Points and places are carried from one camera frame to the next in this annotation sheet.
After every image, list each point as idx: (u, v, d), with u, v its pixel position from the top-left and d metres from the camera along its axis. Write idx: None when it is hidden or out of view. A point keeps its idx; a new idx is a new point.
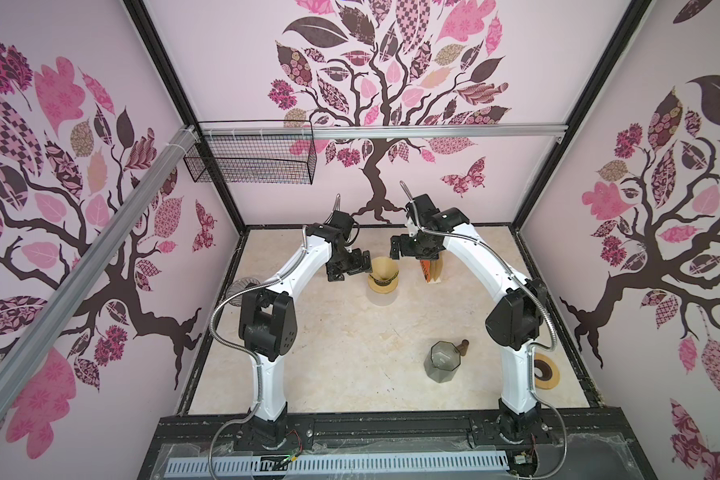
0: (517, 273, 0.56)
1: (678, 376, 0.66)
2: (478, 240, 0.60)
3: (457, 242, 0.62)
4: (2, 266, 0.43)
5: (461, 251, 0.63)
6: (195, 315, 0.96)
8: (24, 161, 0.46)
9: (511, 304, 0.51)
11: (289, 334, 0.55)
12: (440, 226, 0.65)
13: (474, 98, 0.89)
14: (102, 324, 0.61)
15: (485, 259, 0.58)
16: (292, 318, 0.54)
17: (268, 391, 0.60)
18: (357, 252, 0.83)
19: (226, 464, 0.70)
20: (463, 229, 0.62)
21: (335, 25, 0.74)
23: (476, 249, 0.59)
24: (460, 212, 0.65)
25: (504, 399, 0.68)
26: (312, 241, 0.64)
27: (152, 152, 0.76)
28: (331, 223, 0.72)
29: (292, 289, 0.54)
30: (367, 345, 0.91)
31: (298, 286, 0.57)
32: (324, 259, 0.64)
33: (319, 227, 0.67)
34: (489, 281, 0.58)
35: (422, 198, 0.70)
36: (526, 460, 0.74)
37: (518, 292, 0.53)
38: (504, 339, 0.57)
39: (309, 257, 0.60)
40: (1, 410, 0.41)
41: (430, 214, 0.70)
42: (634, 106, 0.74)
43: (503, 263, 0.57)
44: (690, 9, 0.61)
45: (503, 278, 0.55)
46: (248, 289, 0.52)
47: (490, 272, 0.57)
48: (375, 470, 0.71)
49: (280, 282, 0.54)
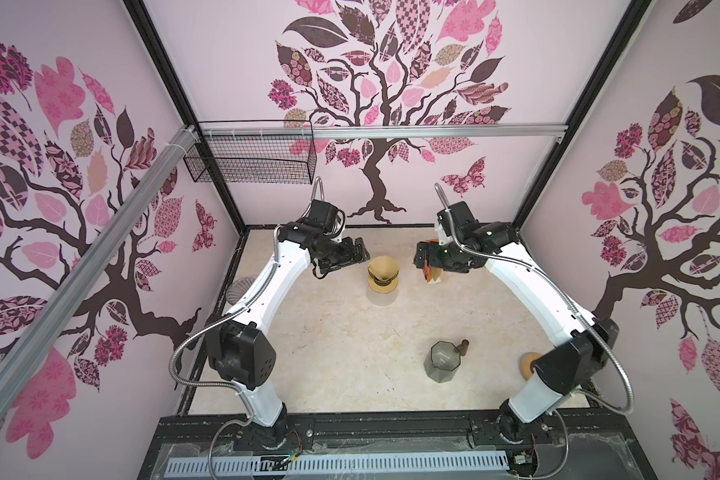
0: (581, 310, 0.46)
1: (677, 376, 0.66)
2: (532, 266, 0.51)
3: (506, 265, 0.52)
4: (2, 266, 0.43)
5: (509, 278, 0.53)
6: (195, 315, 0.96)
8: (24, 161, 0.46)
9: (577, 351, 0.42)
11: (268, 361, 0.50)
12: (483, 246, 0.54)
13: (474, 98, 0.89)
14: (102, 324, 0.61)
15: (542, 290, 0.48)
16: (266, 347, 0.48)
17: (262, 406, 0.59)
18: (347, 242, 0.73)
19: (226, 464, 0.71)
20: (511, 250, 0.53)
21: (335, 25, 0.74)
23: (530, 276, 0.50)
24: (507, 227, 0.55)
25: (512, 404, 0.66)
26: (283, 250, 0.54)
27: (151, 152, 0.76)
28: (310, 219, 0.64)
29: (260, 318, 0.47)
30: (367, 345, 0.91)
31: (270, 312, 0.50)
32: (302, 267, 0.57)
33: (294, 230, 0.57)
34: (545, 317, 0.49)
35: (460, 204, 0.59)
36: (526, 460, 0.74)
37: (584, 335, 0.44)
38: (562, 386, 0.48)
39: (282, 273, 0.52)
40: (2, 409, 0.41)
41: (470, 227, 0.60)
42: (634, 106, 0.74)
43: (566, 297, 0.48)
44: (690, 9, 0.61)
45: (566, 317, 0.46)
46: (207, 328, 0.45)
47: (548, 307, 0.47)
48: (375, 470, 0.71)
49: (247, 310, 0.47)
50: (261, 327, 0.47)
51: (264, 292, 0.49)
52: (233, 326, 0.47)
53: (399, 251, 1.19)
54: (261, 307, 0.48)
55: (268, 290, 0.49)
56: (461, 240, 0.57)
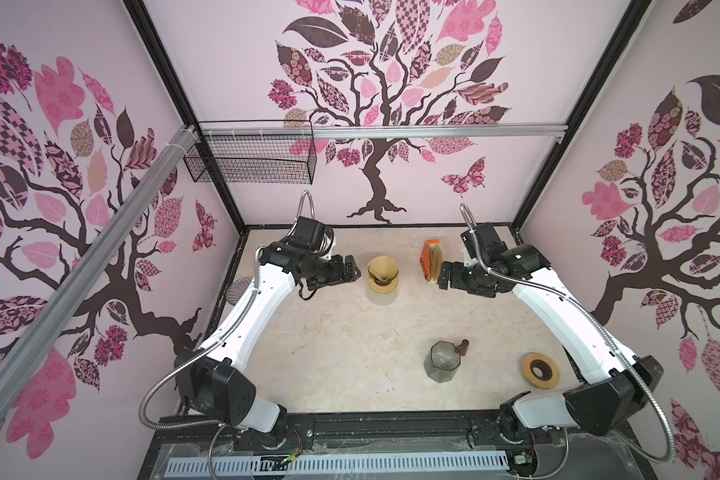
0: (621, 347, 0.43)
1: (677, 376, 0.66)
2: (565, 295, 0.48)
3: (536, 293, 0.49)
4: (2, 266, 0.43)
5: (543, 307, 0.49)
6: (195, 315, 0.96)
8: (24, 161, 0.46)
9: (617, 393, 0.39)
11: (245, 397, 0.46)
12: (511, 269, 0.52)
13: (474, 98, 0.89)
14: (102, 324, 0.61)
15: (576, 322, 0.45)
16: (242, 383, 0.44)
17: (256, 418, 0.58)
18: (337, 260, 0.70)
19: (225, 464, 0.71)
20: (541, 276, 0.50)
21: (335, 25, 0.74)
23: (564, 307, 0.47)
24: (537, 250, 0.53)
25: (516, 407, 0.65)
26: (264, 273, 0.51)
27: (151, 152, 0.76)
28: (295, 238, 0.60)
29: (236, 354, 0.43)
30: (367, 345, 0.91)
31: (248, 346, 0.46)
32: (285, 292, 0.53)
33: (277, 251, 0.54)
34: (580, 352, 0.45)
35: (486, 228, 0.58)
36: (526, 460, 0.74)
37: (624, 375, 0.41)
38: (593, 427, 0.45)
39: (263, 299, 0.48)
40: (2, 409, 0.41)
41: (496, 249, 0.57)
42: (634, 106, 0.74)
43: (603, 332, 0.44)
44: (690, 9, 0.61)
45: (603, 354, 0.42)
46: (176, 371, 0.41)
47: (584, 342, 0.44)
48: (375, 470, 0.71)
49: (222, 345, 0.43)
50: (236, 365, 0.43)
51: (242, 323, 0.45)
52: (204, 366, 0.47)
53: (399, 251, 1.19)
54: (238, 341, 0.44)
55: (246, 320, 0.46)
56: (487, 261, 0.59)
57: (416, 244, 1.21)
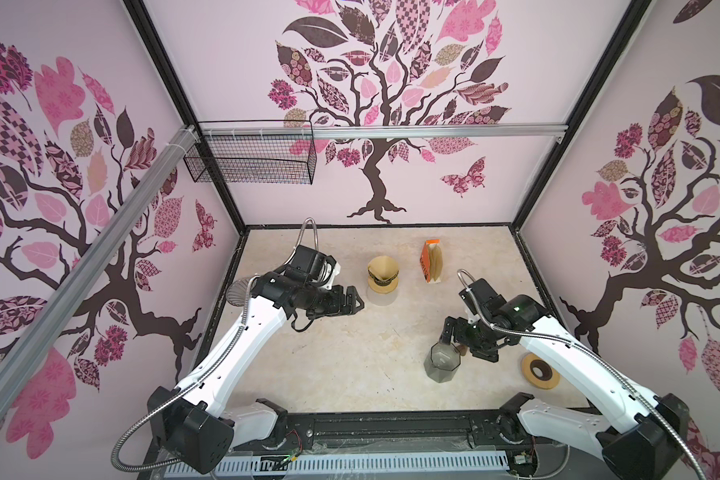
0: (640, 389, 0.43)
1: (676, 376, 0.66)
2: (571, 342, 0.49)
3: (542, 343, 0.50)
4: (2, 266, 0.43)
5: (551, 357, 0.50)
6: (195, 315, 0.96)
8: (24, 161, 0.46)
9: (649, 440, 0.38)
11: (222, 442, 0.44)
12: (513, 322, 0.53)
13: (474, 98, 0.89)
14: (102, 324, 0.61)
15: (588, 369, 0.46)
16: (218, 430, 0.42)
17: (247, 433, 0.56)
18: (337, 290, 0.67)
19: (227, 464, 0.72)
20: (544, 325, 0.51)
21: (335, 25, 0.74)
23: (573, 355, 0.47)
24: (532, 299, 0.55)
25: (521, 414, 0.64)
26: (255, 306, 0.49)
27: (151, 152, 0.76)
28: (292, 267, 0.58)
29: (213, 396, 0.41)
30: (367, 345, 0.91)
31: (227, 386, 0.43)
32: (277, 327, 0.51)
33: (271, 282, 0.52)
34: (600, 399, 0.44)
35: (480, 282, 0.61)
36: (526, 460, 0.74)
37: (652, 420, 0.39)
38: None
39: (249, 336, 0.46)
40: (1, 410, 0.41)
41: (493, 304, 0.60)
42: (634, 106, 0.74)
43: (617, 375, 0.45)
44: (690, 9, 0.61)
45: (624, 398, 0.42)
46: (151, 414, 0.39)
47: (602, 388, 0.44)
48: (375, 470, 0.71)
49: (199, 385, 0.41)
50: (211, 410, 0.40)
51: (223, 362, 0.43)
52: (179, 408, 0.45)
53: (399, 251, 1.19)
54: (216, 382, 0.41)
55: (230, 358, 0.43)
56: (488, 318, 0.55)
57: (416, 244, 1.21)
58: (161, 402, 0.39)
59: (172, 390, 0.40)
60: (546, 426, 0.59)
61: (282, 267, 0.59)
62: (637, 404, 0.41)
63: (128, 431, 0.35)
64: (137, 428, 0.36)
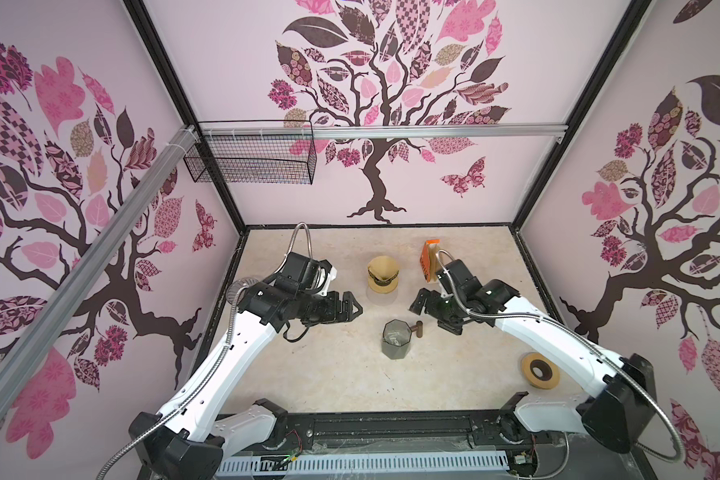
0: (607, 353, 0.45)
1: (675, 376, 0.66)
2: (541, 316, 0.51)
3: (514, 321, 0.52)
4: (2, 266, 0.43)
5: (523, 333, 0.52)
6: (195, 315, 0.96)
8: (24, 161, 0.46)
9: (617, 399, 0.40)
11: (209, 463, 0.43)
12: (487, 306, 0.56)
13: (474, 98, 0.89)
14: (102, 324, 0.61)
15: (558, 341, 0.47)
16: (204, 455, 0.41)
17: (246, 437, 0.56)
18: (331, 295, 0.64)
19: (228, 464, 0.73)
20: (516, 304, 0.54)
21: (335, 25, 0.74)
23: (543, 329, 0.49)
24: (506, 284, 0.57)
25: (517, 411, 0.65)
26: (240, 323, 0.46)
27: (151, 152, 0.76)
28: (284, 275, 0.55)
29: (195, 423, 0.39)
30: (366, 345, 0.91)
31: (211, 412, 0.42)
32: (267, 340, 0.49)
33: (258, 295, 0.49)
34: (573, 368, 0.46)
35: (457, 264, 0.61)
36: (526, 460, 0.74)
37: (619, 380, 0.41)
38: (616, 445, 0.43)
39: (234, 355, 0.44)
40: (1, 410, 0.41)
41: (469, 285, 0.61)
42: (633, 106, 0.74)
43: (584, 342, 0.47)
44: (690, 9, 0.61)
45: (591, 363, 0.44)
46: (134, 442, 0.38)
47: (572, 356, 0.46)
48: (375, 470, 0.71)
49: (181, 412, 0.39)
50: (195, 435, 0.39)
51: (206, 386, 0.41)
52: (163, 431, 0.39)
53: (399, 251, 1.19)
54: (199, 407, 0.40)
55: (213, 381, 0.42)
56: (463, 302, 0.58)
57: (416, 244, 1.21)
58: (144, 427, 0.38)
59: (153, 415, 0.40)
60: (539, 416, 0.59)
61: (273, 275, 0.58)
62: (605, 367, 0.43)
63: (113, 457, 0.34)
64: (124, 453, 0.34)
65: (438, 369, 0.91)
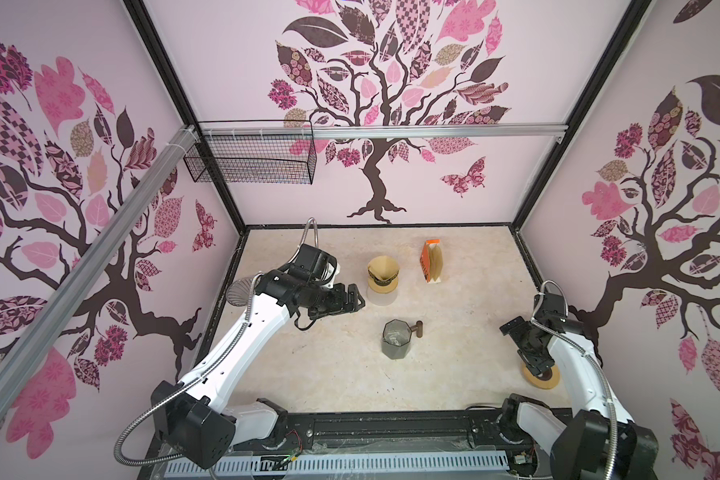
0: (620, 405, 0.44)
1: (676, 375, 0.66)
2: (586, 353, 0.53)
3: (564, 344, 0.55)
4: (2, 266, 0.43)
5: (562, 356, 0.55)
6: (195, 315, 0.96)
8: (24, 161, 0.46)
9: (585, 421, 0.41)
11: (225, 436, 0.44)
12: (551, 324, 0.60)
13: (474, 98, 0.89)
14: (102, 324, 0.61)
15: (582, 374, 0.49)
16: (220, 426, 0.42)
17: (248, 432, 0.56)
18: (339, 288, 0.67)
19: (227, 464, 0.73)
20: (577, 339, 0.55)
21: (335, 25, 0.74)
23: (581, 362, 0.51)
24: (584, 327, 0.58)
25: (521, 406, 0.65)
26: (258, 303, 0.49)
27: (151, 152, 0.76)
28: (296, 264, 0.59)
29: (215, 392, 0.41)
30: (366, 345, 0.91)
31: (229, 383, 0.43)
32: (280, 323, 0.51)
33: (275, 279, 0.52)
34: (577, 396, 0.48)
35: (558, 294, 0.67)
36: (526, 460, 0.74)
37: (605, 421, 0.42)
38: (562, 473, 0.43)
39: (252, 333, 0.46)
40: (2, 409, 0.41)
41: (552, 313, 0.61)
42: (633, 106, 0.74)
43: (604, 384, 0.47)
44: (690, 9, 0.61)
45: (594, 401, 0.44)
46: (153, 409, 0.40)
47: (583, 386, 0.47)
48: (375, 470, 0.71)
49: (202, 381, 0.41)
50: (215, 404, 0.41)
51: (227, 358, 0.43)
52: (181, 403, 0.45)
53: (399, 251, 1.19)
54: (219, 378, 0.42)
55: (232, 355, 0.44)
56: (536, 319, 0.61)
57: (416, 244, 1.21)
58: (165, 395, 0.39)
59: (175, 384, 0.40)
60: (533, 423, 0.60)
61: (286, 265, 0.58)
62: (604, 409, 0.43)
63: (130, 426, 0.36)
64: (139, 423, 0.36)
65: (438, 369, 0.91)
